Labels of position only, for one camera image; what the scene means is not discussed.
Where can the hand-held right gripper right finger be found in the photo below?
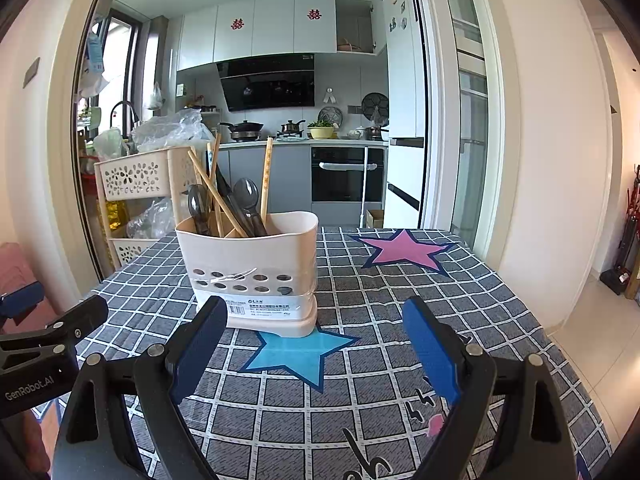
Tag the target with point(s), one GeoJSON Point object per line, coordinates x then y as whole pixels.
{"type": "Point", "coordinates": [430, 347]}

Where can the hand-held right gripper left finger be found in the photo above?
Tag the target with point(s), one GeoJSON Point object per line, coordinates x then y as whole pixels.
{"type": "Point", "coordinates": [195, 355]}

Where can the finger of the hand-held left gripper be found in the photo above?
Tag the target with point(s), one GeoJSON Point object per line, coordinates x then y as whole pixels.
{"type": "Point", "coordinates": [20, 300]}
{"type": "Point", "coordinates": [75, 320]}

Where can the beige plastic utensil holder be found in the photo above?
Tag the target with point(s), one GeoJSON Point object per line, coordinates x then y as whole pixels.
{"type": "Point", "coordinates": [250, 255]}

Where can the plain bamboo chopstick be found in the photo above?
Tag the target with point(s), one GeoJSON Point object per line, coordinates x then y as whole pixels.
{"type": "Point", "coordinates": [216, 160]}
{"type": "Point", "coordinates": [212, 187]}

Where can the dotted bamboo chopstick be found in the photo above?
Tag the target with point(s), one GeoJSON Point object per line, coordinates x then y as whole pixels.
{"type": "Point", "coordinates": [266, 175]}

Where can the blue patterned bamboo chopstick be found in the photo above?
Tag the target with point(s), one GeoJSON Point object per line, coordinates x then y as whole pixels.
{"type": "Point", "coordinates": [210, 157]}

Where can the pink plastic stool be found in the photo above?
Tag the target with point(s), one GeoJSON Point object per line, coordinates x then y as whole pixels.
{"type": "Point", "coordinates": [17, 265]}

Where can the grey checked star tablecloth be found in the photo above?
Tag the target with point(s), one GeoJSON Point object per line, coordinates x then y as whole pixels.
{"type": "Point", "coordinates": [350, 360]}

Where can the yellow oil bottle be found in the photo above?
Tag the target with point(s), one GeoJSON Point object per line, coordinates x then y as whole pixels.
{"type": "Point", "coordinates": [114, 215]}

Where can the clear plastic bags bundle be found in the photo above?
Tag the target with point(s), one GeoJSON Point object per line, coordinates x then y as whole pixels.
{"type": "Point", "coordinates": [150, 220]}

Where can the small cardboard box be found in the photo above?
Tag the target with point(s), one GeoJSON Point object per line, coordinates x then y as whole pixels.
{"type": "Point", "coordinates": [375, 219]}

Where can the beige plastic storage cart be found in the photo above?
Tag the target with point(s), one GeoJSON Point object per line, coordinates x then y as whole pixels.
{"type": "Point", "coordinates": [135, 175]}

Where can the white pole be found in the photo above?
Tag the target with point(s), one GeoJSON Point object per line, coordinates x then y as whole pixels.
{"type": "Point", "coordinates": [364, 185]}

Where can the black built-in oven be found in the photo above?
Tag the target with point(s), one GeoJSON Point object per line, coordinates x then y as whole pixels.
{"type": "Point", "coordinates": [345, 175]}

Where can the clear plastic bags pile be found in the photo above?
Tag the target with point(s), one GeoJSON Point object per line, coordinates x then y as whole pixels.
{"type": "Point", "coordinates": [170, 130]}

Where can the grey kitchen counter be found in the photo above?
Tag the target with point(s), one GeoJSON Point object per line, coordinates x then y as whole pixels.
{"type": "Point", "coordinates": [290, 160]}

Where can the curved kitchen faucet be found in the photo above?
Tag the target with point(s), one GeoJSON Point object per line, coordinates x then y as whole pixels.
{"type": "Point", "coordinates": [122, 106]}

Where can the dark cleaning tool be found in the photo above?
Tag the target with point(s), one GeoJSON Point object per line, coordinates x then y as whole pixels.
{"type": "Point", "coordinates": [625, 240]}

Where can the white teapot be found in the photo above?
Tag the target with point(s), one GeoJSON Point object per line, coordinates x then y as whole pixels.
{"type": "Point", "coordinates": [356, 134]}

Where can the black wok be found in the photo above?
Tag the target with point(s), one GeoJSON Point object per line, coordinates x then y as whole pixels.
{"type": "Point", "coordinates": [245, 127]}

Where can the white hanging plastic bag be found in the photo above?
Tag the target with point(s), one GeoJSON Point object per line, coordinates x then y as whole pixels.
{"type": "Point", "coordinates": [154, 96]}

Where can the glass sliding door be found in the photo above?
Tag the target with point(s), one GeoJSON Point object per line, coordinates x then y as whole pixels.
{"type": "Point", "coordinates": [465, 110]}

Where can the yellow bowl with greens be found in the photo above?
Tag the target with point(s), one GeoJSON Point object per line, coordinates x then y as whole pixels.
{"type": "Point", "coordinates": [321, 131]}

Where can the steel pot with lid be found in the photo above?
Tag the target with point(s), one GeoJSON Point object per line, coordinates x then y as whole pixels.
{"type": "Point", "coordinates": [292, 127]}

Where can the dark round strainer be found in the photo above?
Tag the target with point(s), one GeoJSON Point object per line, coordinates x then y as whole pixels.
{"type": "Point", "coordinates": [374, 105]}

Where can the blue hanging plastic bag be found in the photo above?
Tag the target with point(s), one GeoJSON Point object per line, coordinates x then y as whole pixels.
{"type": "Point", "coordinates": [92, 60]}

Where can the round metal steamer rack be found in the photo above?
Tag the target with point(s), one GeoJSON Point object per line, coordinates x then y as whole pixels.
{"type": "Point", "coordinates": [330, 116]}

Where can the white refrigerator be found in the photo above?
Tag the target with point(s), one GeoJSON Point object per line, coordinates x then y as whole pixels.
{"type": "Point", "coordinates": [402, 85]}

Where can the black range hood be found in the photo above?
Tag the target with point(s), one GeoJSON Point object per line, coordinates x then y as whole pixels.
{"type": "Point", "coordinates": [270, 82]}

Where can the red paper cutout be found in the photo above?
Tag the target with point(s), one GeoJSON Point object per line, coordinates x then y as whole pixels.
{"type": "Point", "coordinates": [314, 15]}
{"type": "Point", "coordinates": [237, 24]}

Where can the wall switch plate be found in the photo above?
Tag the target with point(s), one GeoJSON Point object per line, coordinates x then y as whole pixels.
{"type": "Point", "coordinates": [31, 73]}

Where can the white wall cabinets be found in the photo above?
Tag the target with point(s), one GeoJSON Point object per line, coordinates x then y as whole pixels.
{"type": "Point", "coordinates": [265, 30]}

